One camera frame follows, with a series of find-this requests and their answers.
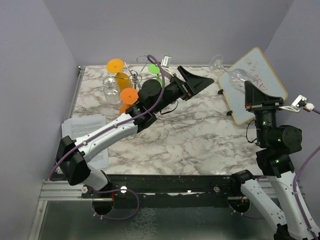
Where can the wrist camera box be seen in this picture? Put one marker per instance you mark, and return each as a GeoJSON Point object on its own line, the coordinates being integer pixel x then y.
{"type": "Point", "coordinates": [166, 61]}
{"type": "Point", "coordinates": [300, 103]}

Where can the printed paper sheets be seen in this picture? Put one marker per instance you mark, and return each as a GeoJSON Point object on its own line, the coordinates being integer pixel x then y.
{"type": "Point", "coordinates": [79, 126]}

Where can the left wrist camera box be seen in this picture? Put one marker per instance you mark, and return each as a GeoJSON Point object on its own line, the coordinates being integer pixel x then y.
{"type": "Point", "coordinates": [166, 61]}

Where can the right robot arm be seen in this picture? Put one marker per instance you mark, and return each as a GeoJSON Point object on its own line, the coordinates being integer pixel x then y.
{"type": "Point", "coordinates": [291, 220]}

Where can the black front mounting rail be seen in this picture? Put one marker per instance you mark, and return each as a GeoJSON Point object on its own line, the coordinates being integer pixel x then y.
{"type": "Point", "coordinates": [171, 191]}

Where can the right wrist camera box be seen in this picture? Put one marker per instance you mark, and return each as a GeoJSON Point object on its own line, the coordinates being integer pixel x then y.
{"type": "Point", "coordinates": [300, 103]}

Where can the small clear wine glass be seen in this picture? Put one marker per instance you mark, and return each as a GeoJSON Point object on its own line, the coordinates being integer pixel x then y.
{"type": "Point", "coordinates": [236, 77]}

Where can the green plastic wine glass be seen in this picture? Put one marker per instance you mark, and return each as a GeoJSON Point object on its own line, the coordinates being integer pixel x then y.
{"type": "Point", "coordinates": [154, 69]}

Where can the yellow-orange plastic wine glass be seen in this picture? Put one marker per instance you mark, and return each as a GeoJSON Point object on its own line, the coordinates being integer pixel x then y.
{"type": "Point", "coordinates": [116, 68]}

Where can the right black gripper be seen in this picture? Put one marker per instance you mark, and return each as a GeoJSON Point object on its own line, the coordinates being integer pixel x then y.
{"type": "Point", "coordinates": [256, 100]}

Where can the whiteboard with yellow frame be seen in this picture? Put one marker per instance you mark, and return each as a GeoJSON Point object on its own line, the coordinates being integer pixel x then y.
{"type": "Point", "coordinates": [255, 63]}

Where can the short clear glass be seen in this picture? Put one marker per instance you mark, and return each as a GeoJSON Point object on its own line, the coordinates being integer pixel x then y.
{"type": "Point", "coordinates": [111, 90]}

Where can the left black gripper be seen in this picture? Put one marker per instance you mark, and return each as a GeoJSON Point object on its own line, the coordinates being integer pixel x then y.
{"type": "Point", "coordinates": [190, 89]}

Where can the orange plastic wine glass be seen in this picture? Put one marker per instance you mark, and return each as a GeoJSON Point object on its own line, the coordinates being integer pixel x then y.
{"type": "Point", "coordinates": [128, 96]}

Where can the chrome wine glass rack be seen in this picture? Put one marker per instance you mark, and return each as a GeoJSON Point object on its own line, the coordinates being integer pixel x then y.
{"type": "Point", "coordinates": [135, 77]}

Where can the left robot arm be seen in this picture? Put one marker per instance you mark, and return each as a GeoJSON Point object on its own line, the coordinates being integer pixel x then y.
{"type": "Point", "coordinates": [73, 155]}

